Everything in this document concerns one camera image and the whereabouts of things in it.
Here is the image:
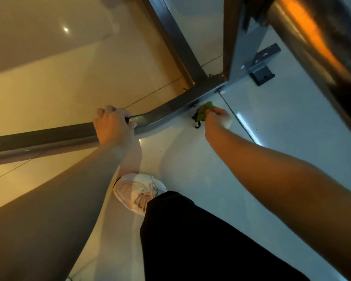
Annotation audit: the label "person's right hand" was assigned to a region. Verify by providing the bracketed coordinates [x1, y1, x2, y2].
[204, 106, 235, 141]

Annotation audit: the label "person's left hand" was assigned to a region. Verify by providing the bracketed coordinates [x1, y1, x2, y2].
[94, 105, 138, 151]

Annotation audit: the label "green cleaning cloth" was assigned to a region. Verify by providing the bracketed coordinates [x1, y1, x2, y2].
[191, 101, 215, 129]

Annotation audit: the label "grey steel gym machine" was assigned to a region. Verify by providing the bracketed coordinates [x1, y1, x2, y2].
[0, 0, 283, 168]

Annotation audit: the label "person's right forearm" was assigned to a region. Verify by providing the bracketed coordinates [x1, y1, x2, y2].
[207, 127, 351, 281]

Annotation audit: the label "person's left forearm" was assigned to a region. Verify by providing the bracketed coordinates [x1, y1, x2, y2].
[0, 142, 131, 281]

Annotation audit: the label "person's white right shoe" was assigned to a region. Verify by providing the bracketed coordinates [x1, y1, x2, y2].
[113, 173, 168, 217]

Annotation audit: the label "person's black trousers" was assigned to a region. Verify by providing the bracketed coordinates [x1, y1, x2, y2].
[140, 190, 312, 281]

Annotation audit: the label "chrome weight storage peg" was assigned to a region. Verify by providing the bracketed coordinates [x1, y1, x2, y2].
[264, 0, 351, 145]

